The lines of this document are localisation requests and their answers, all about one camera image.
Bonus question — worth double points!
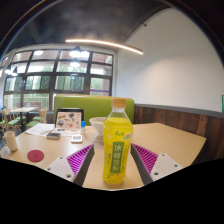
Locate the white paper sheet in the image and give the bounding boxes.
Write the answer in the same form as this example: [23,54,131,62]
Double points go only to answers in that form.
[24,123,56,137]

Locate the wooden chairs with green seats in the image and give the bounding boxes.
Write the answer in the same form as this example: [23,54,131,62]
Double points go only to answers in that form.
[0,107,48,134]

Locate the small white handheld device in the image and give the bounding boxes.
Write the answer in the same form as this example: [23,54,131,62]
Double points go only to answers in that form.
[70,134,83,144]

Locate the white paper cup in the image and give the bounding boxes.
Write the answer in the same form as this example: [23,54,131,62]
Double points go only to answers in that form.
[2,130,18,153]

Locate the wooden dining table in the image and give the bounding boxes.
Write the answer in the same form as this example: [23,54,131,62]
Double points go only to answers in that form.
[9,106,39,133]

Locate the white ceramic bowl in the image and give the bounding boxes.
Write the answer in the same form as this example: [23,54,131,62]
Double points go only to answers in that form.
[88,116,108,136]

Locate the small dark box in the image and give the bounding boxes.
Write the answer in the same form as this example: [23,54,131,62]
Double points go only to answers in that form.
[46,131,62,140]

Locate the large dark-framed window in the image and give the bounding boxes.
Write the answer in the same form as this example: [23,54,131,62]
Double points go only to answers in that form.
[0,49,114,111]

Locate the green upholstered booth bench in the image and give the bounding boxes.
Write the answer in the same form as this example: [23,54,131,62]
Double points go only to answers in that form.
[53,95,136,127]

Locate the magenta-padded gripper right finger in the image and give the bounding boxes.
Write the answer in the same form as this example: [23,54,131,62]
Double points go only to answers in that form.
[129,143,184,186]

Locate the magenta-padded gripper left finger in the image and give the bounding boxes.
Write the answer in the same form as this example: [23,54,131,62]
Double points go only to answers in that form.
[44,143,95,187]

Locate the yellow green-labelled drink bottle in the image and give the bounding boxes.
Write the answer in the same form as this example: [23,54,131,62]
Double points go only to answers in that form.
[102,97,134,185]

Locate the long linear ceiling light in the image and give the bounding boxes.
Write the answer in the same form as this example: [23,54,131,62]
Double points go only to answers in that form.
[65,38,144,56]

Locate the flat round red coaster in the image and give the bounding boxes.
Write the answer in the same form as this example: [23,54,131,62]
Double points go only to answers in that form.
[26,149,45,163]

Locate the black tablet with stickers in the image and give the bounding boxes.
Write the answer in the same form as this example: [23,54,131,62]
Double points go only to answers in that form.
[54,108,85,132]

